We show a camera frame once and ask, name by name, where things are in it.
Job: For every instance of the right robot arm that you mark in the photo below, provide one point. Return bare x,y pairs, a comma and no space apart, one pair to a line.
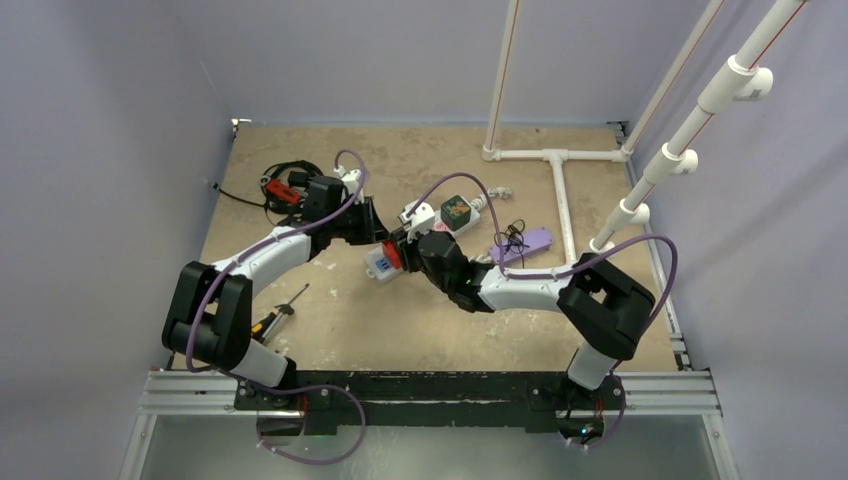
607,307

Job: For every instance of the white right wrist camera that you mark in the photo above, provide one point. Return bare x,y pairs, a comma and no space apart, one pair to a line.
417,221

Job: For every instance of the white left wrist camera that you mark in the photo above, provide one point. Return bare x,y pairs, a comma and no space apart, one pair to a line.
353,181

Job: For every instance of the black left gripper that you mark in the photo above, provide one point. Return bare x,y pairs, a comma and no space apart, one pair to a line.
371,230

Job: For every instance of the red cube socket adapter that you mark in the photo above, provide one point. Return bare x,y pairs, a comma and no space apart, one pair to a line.
392,253

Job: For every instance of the yellow black screwdriver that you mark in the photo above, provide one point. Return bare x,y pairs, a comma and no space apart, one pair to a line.
261,331

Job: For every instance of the purple power strip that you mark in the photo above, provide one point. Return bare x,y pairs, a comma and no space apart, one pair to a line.
517,246

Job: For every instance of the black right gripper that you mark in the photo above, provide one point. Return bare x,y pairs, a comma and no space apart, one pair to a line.
409,245

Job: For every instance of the small black charger plug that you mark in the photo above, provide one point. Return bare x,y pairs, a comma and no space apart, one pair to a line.
299,179

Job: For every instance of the white power strip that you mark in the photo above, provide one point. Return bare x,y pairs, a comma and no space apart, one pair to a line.
378,268

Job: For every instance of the green cube socket adapter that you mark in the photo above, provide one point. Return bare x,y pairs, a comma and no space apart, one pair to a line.
455,211

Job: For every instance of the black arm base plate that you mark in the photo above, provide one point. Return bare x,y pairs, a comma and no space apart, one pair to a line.
537,402

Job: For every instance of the aluminium front rail frame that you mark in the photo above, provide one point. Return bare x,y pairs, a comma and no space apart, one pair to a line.
680,393

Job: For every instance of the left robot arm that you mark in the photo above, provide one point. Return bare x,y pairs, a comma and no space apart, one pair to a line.
210,315

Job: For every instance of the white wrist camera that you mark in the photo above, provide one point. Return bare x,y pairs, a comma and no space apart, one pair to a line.
417,221
353,181

